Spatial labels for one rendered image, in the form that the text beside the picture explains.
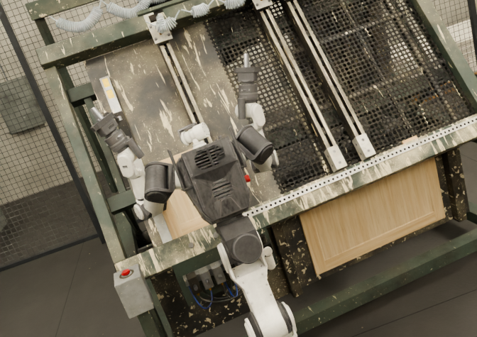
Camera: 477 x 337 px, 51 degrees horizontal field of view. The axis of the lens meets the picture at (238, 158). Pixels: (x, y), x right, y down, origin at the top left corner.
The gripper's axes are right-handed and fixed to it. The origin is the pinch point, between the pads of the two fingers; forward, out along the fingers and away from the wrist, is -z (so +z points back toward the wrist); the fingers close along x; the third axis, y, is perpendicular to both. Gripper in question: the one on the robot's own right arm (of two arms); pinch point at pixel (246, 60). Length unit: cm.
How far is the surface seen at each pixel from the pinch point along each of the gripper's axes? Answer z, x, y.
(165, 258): 92, 41, -18
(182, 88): 13, 45, 26
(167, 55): -5, 53, 28
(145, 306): 104, 40, -42
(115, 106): 19, 76, 8
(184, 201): 68, 38, 1
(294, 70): 7, -11, 51
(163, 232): 81, 44, -12
